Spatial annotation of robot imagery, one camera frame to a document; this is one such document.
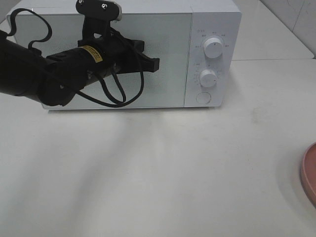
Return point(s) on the white microwave door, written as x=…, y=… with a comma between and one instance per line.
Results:
x=166, y=37

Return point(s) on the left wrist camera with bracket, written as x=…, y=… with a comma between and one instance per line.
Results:
x=98, y=15

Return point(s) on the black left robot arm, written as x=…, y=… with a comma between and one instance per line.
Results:
x=24, y=73

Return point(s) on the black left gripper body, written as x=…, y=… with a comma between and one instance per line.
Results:
x=96, y=61

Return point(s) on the white timer knob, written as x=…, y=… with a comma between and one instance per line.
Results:
x=208, y=78

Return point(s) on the upper white power knob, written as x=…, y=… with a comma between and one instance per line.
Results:
x=213, y=47

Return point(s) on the white microwave oven body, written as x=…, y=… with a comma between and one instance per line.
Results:
x=208, y=17

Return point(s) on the round white door button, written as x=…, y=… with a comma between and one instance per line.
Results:
x=203, y=98

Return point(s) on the pink round plate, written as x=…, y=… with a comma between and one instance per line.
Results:
x=308, y=173

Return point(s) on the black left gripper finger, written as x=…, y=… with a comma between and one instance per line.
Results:
x=146, y=64
x=139, y=45

